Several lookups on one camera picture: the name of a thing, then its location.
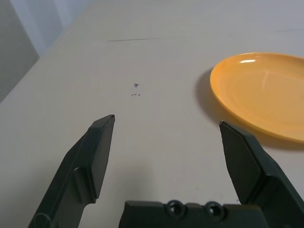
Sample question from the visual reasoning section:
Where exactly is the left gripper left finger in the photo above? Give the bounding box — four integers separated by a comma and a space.
28, 114, 115, 228

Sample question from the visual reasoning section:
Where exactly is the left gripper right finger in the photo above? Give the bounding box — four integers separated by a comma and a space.
218, 120, 304, 228

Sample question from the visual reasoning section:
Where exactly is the yellow plastic plate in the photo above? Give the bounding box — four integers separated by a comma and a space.
209, 52, 304, 144

